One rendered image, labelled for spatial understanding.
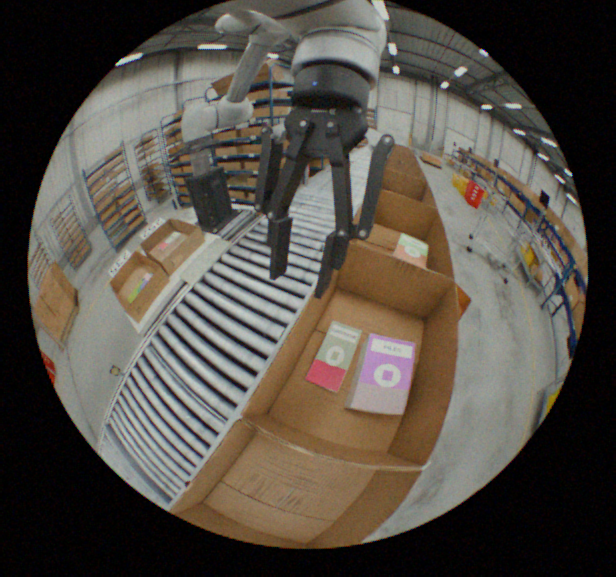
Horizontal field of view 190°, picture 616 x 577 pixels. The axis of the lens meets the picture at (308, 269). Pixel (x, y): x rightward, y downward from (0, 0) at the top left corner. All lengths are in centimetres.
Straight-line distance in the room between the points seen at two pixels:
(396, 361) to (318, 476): 31
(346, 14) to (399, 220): 75
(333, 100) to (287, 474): 57
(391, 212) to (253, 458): 90
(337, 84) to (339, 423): 50
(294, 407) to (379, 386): 18
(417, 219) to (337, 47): 72
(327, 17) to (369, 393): 52
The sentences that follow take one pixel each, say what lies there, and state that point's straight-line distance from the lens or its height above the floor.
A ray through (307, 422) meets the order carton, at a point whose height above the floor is 89.
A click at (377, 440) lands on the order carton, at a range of 46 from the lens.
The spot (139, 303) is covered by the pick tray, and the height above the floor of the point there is 81.
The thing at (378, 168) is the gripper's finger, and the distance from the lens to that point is 16.
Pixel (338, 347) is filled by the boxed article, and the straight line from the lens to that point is 43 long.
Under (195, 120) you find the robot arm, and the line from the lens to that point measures 103.
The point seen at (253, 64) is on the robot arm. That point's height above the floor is 160.
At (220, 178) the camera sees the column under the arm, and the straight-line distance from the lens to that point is 111.
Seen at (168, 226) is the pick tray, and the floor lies 81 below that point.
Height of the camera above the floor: 131
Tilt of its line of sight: 47 degrees down
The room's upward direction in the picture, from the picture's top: straight up
